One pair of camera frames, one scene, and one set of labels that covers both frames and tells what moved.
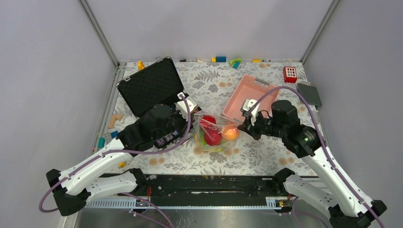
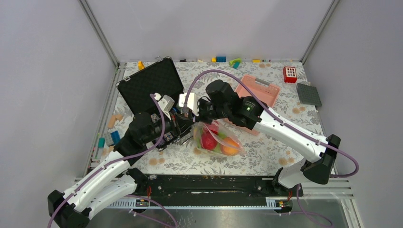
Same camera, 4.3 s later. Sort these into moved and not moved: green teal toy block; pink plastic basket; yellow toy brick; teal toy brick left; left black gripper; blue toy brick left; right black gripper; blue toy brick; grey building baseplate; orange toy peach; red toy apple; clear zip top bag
Moved: clear zip top bag; orange toy peach; right black gripper; red toy apple
Not moved: blue toy brick; left black gripper; blue toy brick left; grey building baseplate; pink plastic basket; green teal toy block; yellow toy brick; teal toy brick left
